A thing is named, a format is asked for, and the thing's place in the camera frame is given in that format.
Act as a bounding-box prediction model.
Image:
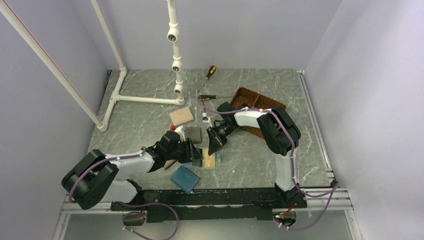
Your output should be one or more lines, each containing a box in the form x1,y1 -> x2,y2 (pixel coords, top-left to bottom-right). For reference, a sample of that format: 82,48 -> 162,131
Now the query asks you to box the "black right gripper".
206,122 -> 238,156

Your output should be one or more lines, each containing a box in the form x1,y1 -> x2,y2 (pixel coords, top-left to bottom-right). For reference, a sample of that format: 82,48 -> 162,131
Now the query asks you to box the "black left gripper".
165,137 -> 203,164

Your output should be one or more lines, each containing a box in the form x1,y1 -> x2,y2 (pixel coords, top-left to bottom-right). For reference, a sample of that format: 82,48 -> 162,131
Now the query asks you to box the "gold VIP credit card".
202,148 -> 217,169

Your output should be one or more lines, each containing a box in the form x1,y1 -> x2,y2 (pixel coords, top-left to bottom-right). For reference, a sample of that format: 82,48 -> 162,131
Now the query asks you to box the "green card holder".
183,148 -> 221,171

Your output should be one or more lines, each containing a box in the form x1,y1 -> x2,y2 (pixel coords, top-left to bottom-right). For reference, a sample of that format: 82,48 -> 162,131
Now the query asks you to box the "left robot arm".
61,131 -> 203,210

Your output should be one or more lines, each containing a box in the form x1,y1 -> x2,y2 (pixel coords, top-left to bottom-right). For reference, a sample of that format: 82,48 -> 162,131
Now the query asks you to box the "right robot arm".
206,102 -> 302,208

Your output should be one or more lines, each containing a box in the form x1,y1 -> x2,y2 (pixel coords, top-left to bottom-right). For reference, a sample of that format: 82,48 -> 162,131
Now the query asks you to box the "grey card holder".
185,126 -> 202,144

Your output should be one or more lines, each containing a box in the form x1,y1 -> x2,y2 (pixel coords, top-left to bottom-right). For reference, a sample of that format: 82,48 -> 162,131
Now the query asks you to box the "blue card holder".
170,166 -> 200,194

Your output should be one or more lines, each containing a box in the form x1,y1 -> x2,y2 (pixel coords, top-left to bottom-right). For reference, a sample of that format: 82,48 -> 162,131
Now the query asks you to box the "beige card holder near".
163,160 -> 177,170

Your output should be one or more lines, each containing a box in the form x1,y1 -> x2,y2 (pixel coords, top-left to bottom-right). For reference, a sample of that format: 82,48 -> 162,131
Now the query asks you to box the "beige card holder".
163,160 -> 177,170
169,106 -> 194,127

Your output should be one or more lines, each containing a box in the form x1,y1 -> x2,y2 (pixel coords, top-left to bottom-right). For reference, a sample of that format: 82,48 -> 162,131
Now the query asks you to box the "beige card holder far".
169,106 -> 194,127

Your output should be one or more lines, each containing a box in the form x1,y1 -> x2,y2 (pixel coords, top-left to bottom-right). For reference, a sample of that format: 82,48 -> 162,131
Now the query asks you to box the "black yellow screwdriver near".
198,94 -> 232,101

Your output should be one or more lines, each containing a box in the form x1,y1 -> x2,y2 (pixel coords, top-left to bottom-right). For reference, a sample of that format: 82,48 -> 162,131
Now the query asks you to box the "black yellow screwdriver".
198,94 -> 232,101
197,65 -> 217,92

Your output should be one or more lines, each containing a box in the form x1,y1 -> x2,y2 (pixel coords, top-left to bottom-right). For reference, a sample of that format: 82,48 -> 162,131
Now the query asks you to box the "brown woven divided basket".
230,87 -> 287,140

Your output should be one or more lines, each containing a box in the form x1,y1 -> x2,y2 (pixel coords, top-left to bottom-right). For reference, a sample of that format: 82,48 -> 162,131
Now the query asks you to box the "black yellow screwdriver far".
197,65 -> 217,92

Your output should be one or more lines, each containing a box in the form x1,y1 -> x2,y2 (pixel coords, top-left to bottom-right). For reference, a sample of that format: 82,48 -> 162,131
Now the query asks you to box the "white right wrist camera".
202,112 -> 212,125

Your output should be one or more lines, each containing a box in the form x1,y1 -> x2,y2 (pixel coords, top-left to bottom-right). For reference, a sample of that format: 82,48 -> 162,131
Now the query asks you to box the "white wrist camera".
202,112 -> 212,125
171,125 -> 187,141

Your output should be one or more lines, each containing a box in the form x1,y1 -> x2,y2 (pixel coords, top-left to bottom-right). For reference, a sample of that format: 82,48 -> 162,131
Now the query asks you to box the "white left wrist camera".
171,125 -> 187,141

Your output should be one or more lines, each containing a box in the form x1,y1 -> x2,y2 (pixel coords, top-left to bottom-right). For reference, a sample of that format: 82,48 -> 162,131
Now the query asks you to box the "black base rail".
110,187 -> 308,223

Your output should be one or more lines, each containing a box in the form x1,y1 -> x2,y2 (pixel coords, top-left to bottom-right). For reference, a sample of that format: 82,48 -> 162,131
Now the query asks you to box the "white PVC pipe frame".
0,0 -> 185,132

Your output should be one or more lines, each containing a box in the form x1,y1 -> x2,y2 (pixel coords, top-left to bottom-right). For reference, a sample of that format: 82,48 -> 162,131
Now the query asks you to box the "aluminium front rail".
61,193 -> 112,214

